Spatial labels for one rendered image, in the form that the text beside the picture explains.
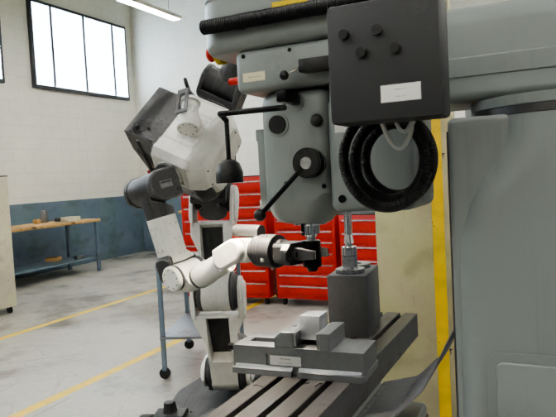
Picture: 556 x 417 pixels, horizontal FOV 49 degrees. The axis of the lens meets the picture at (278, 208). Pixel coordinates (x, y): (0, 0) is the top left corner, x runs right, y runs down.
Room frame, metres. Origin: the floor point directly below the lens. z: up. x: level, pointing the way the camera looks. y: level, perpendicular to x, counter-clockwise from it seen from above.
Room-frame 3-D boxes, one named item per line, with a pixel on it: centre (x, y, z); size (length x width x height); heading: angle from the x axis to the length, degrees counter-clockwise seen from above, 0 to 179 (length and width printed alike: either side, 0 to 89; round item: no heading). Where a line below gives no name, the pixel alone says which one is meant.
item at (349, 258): (1.85, -0.21, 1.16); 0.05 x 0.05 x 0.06
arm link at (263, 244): (1.58, -0.01, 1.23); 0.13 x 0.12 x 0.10; 140
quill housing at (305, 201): (1.52, -0.08, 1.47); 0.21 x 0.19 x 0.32; 155
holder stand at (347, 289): (1.90, -0.23, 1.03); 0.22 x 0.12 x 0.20; 161
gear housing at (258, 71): (1.50, -0.12, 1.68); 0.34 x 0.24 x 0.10; 65
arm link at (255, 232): (1.66, 0.07, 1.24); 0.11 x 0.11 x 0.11; 50
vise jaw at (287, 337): (1.54, -0.02, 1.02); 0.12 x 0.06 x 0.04; 157
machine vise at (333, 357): (1.53, -0.05, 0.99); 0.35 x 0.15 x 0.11; 67
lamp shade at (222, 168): (1.59, 0.12, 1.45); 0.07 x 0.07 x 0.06
